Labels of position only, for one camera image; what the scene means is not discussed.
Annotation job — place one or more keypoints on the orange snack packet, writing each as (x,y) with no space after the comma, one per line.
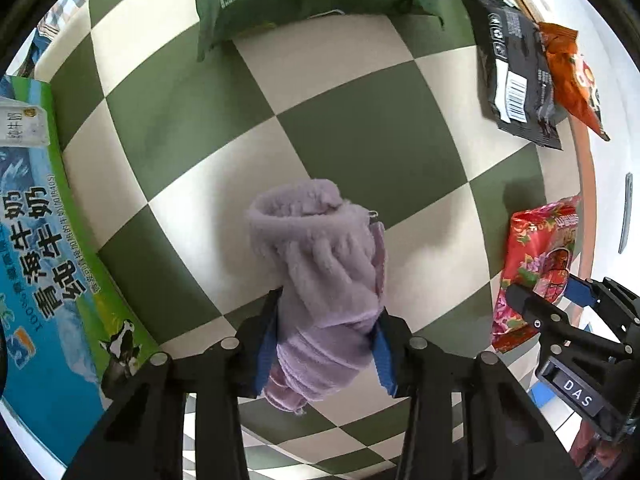
(575,75)

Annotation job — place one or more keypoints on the red floral packet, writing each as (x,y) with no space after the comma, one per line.
(540,260)

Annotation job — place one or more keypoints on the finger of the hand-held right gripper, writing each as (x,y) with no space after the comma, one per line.
(542,312)
(580,291)

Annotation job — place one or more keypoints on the dark red packet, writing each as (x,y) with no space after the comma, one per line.
(595,447)

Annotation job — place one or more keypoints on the blue green milk carton box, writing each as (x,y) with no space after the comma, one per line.
(45,270)

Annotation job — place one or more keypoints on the green cream checkered tablecloth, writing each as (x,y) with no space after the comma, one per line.
(380,135)

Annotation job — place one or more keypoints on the plaid cloth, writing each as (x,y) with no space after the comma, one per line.
(67,2)

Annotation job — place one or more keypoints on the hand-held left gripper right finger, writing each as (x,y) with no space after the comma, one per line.
(385,360)

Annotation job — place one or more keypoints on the purple fluffy cloth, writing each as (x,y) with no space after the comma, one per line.
(320,280)

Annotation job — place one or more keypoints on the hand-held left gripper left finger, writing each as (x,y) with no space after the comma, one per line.
(265,355)

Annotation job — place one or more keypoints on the black snack packet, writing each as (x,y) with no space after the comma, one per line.
(520,65)

